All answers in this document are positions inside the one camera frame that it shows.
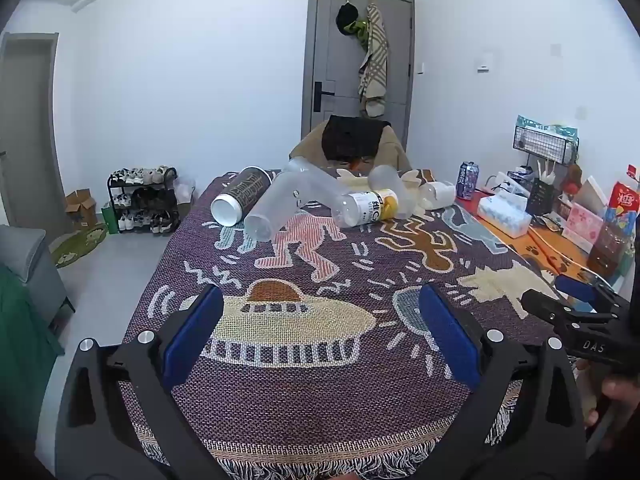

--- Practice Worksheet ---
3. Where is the black hat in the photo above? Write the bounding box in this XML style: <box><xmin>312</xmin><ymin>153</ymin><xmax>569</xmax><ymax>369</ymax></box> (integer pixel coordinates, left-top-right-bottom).
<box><xmin>335</xmin><ymin>2</ymin><xmax>360</xmax><ymax>36</ymax></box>

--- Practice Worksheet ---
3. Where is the purple printed blanket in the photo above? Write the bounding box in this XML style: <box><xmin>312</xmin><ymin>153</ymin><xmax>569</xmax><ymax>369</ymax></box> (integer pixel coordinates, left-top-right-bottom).
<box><xmin>117</xmin><ymin>167</ymin><xmax>568</xmax><ymax>480</ymax></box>

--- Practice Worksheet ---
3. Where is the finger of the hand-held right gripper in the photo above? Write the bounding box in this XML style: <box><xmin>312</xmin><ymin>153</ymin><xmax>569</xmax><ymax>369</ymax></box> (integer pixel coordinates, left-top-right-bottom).
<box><xmin>556</xmin><ymin>274</ymin><xmax>632</xmax><ymax>311</ymax></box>
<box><xmin>521</xmin><ymin>290</ymin><xmax>626</xmax><ymax>333</ymax></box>

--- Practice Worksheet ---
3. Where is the pink box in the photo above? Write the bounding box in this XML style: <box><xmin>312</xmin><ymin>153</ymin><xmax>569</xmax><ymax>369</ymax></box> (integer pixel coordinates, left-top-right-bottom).
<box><xmin>562</xmin><ymin>201</ymin><xmax>605</xmax><ymax>253</ymax></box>

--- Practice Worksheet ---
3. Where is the white cable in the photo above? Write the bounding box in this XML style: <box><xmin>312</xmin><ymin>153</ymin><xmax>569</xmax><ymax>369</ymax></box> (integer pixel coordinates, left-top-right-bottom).
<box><xmin>500</xmin><ymin>225</ymin><xmax>613</xmax><ymax>288</ymax></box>

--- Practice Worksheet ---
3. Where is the green round rug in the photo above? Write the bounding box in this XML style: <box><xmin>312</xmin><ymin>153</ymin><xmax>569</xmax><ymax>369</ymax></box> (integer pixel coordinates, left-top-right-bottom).
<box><xmin>49</xmin><ymin>222</ymin><xmax>110</xmax><ymax>269</ymax></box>

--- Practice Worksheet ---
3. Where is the black garment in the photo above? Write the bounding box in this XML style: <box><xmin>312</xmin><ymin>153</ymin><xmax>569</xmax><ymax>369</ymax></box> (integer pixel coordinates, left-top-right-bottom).
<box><xmin>321</xmin><ymin>115</ymin><xmax>392</xmax><ymax>162</ymax></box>

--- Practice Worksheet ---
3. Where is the grey side door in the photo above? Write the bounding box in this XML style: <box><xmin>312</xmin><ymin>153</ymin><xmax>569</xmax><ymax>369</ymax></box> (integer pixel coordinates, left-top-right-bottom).
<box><xmin>0</xmin><ymin>32</ymin><xmax>67</xmax><ymax>228</ymax></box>

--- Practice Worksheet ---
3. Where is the black printed cup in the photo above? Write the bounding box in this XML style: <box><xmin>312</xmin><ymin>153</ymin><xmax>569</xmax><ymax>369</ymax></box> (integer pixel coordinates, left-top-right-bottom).
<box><xmin>210</xmin><ymin>166</ymin><xmax>275</xmax><ymax>227</ymax></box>

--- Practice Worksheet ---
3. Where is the orange paw print mat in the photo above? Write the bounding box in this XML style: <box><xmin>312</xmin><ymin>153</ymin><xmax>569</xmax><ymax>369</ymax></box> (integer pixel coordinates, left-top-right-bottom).
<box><xmin>457</xmin><ymin>191</ymin><xmax>601</xmax><ymax>288</ymax></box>

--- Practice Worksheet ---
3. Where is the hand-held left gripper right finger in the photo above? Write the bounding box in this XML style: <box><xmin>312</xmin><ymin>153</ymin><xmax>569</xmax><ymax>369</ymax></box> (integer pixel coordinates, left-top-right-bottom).
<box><xmin>418</xmin><ymin>283</ymin><xmax>587</xmax><ymax>480</ymax></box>

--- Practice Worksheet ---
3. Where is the clear gift bag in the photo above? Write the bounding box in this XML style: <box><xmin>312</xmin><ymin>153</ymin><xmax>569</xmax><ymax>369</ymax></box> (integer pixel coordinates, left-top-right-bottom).
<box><xmin>586</xmin><ymin>215</ymin><xmax>637</xmax><ymax>278</ymax></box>

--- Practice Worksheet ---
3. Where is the black shoe rack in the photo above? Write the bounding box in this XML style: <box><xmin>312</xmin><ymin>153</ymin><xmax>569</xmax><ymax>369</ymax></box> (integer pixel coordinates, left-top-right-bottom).
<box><xmin>106</xmin><ymin>166</ymin><xmax>182</xmax><ymax>235</ymax></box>

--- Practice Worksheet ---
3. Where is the cardboard box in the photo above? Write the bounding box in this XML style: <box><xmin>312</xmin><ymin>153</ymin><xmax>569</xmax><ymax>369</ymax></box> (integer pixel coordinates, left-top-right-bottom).
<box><xmin>64</xmin><ymin>188</ymin><xmax>98</xmax><ymax>228</ymax></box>

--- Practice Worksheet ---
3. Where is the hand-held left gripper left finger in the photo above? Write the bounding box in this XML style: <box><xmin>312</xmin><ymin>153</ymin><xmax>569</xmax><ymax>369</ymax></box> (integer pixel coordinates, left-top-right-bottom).
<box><xmin>55</xmin><ymin>284</ymin><xmax>226</xmax><ymax>480</ymax></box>

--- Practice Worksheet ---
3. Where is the row of shoes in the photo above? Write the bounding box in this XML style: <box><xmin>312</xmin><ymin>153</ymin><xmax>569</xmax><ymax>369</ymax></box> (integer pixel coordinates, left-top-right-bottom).
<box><xmin>109</xmin><ymin>165</ymin><xmax>180</xmax><ymax>233</ymax></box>

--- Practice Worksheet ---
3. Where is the white power strip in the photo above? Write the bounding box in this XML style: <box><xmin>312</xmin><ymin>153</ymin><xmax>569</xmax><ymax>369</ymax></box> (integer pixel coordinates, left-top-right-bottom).
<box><xmin>484</xmin><ymin>170</ymin><xmax>533</xmax><ymax>198</ymax></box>

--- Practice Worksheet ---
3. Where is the person's right hand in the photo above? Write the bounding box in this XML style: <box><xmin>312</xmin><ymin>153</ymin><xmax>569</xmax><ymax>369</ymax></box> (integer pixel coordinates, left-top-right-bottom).
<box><xmin>582</xmin><ymin>375</ymin><xmax>640</xmax><ymax>461</ymax></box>

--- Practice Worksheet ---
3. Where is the plaid beige scarf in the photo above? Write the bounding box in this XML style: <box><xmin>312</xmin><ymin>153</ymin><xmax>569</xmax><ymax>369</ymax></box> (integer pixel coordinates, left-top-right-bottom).
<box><xmin>357</xmin><ymin>2</ymin><xmax>390</xmax><ymax>117</ymax></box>

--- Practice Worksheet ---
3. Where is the black pen holder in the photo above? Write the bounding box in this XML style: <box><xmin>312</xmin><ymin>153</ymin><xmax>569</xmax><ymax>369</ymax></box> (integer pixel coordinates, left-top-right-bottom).
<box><xmin>526</xmin><ymin>177</ymin><xmax>563</xmax><ymax>217</ymax></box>

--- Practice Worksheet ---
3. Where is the black wire basket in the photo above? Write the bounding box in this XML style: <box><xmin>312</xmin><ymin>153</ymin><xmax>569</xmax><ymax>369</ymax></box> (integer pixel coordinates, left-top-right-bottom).
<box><xmin>512</xmin><ymin>126</ymin><xmax>581</xmax><ymax>166</ymax></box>

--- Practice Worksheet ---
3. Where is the black door handle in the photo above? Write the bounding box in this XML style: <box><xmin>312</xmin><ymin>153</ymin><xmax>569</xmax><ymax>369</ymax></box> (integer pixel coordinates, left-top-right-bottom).
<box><xmin>313</xmin><ymin>82</ymin><xmax>335</xmax><ymax>113</ymax></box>

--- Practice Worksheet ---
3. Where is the green hanging cloth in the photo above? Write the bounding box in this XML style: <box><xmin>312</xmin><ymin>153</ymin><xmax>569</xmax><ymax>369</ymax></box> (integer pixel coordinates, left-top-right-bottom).
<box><xmin>351</xmin><ymin>19</ymin><xmax>373</xmax><ymax>53</ymax></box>

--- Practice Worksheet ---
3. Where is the clear plastic bag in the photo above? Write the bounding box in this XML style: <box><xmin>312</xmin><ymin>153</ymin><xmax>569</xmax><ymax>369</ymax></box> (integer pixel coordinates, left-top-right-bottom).
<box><xmin>171</xmin><ymin>175</ymin><xmax>197</xmax><ymax>207</ymax></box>

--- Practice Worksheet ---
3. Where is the large clear plastic cup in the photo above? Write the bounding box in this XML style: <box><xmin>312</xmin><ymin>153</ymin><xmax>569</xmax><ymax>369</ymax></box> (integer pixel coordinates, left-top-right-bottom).
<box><xmin>243</xmin><ymin>172</ymin><xmax>313</xmax><ymax>242</ymax></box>

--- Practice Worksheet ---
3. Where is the blue drink can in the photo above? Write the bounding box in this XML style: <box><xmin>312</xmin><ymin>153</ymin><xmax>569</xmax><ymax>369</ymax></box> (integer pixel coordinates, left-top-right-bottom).
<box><xmin>456</xmin><ymin>161</ymin><xmax>481</xmax><ymax>201</ymax></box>

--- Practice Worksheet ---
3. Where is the white standing card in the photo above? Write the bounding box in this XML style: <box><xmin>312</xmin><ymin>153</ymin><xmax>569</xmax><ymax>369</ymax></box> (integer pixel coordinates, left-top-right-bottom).
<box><xmin>575</xmin><ymin>175</ymin><xmax>610</xmax><ymax>213</ymax></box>

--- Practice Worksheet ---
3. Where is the white tissue box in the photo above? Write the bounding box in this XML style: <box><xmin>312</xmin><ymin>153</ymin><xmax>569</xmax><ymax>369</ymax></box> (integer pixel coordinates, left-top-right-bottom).
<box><xmin>476</xmin><ymin>194</ymin><xmax>532</xmax><ymax>239</ymax></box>

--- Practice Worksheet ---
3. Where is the green paper bag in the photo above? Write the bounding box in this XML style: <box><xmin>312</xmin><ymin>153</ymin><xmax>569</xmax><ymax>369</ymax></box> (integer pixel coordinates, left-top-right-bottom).
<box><xmin>101</xmin><ymin>200</ymin><xmax>121</xmax><ymax>236</ymax></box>

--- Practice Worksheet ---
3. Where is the grey sofa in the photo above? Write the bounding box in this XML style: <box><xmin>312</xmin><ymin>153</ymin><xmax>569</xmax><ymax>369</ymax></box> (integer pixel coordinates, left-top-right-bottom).
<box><xmin>0</xmin><ymin>224</ymin><xmax>76</xmax><ymax>333</ymax></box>

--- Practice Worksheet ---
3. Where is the red packet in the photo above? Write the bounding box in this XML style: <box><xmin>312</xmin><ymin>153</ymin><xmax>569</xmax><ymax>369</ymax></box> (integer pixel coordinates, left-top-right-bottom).
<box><xmin>606</xmin><ymin>180</ymin><xmax>640</xmax><ymax>226</ymax></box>

